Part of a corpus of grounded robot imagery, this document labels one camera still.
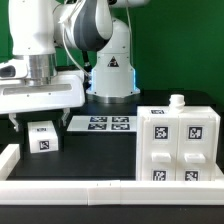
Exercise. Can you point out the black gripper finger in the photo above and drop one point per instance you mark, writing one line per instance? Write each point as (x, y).
(65, 115)
(12, 118)

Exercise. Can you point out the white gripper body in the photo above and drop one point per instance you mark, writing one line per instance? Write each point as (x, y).
(64, 91)

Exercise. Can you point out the small white cabinet top box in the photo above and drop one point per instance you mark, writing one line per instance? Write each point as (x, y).
(42, 137)

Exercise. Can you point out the white cabinet door panel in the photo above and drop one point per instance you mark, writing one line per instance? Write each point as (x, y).
(161, 147)

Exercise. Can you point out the white cabinet body box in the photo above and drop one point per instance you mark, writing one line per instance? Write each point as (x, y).
(175, 109)

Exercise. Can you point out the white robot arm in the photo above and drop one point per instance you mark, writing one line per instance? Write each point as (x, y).
(30, 81)

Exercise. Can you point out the white left fence bar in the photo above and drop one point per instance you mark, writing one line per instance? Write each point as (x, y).
(8, 160)

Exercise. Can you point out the white fence bar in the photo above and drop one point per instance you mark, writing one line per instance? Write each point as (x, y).
(219, 175)
(117, 192)
(8, 160)

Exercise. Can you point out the white front fence bar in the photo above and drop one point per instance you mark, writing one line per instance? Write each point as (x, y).
(117, 192)

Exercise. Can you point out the white right fence bar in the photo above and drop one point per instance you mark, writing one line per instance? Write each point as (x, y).
(219, 175)

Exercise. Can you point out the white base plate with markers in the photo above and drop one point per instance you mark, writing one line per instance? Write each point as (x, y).
(102, 124)

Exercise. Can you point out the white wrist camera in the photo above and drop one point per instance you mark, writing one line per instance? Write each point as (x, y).
(13, 69)

